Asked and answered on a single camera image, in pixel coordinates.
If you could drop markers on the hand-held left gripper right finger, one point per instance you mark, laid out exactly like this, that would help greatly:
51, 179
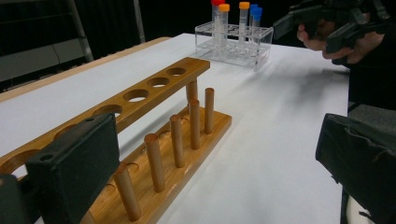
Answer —
361, 161

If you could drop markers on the white striped clothing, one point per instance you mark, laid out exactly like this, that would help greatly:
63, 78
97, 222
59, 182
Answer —
355, 214

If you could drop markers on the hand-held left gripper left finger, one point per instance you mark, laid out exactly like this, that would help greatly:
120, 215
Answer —
74, 168

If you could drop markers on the wooden test tube rack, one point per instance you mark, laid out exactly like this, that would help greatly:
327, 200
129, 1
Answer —
146, 90

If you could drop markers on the orange capped clear test tube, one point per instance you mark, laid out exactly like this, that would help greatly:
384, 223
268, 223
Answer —
244, 5
224, 8

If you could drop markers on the grey cloth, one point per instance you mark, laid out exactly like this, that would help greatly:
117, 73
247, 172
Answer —
373, 115

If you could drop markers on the grey metal stand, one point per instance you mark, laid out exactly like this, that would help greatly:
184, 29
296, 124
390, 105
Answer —
79, 31

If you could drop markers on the red capped clear test tube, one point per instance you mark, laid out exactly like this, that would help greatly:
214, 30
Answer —
216, 2

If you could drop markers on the clear acrylic test tube rack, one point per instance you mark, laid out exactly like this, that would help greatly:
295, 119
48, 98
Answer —
249, 59

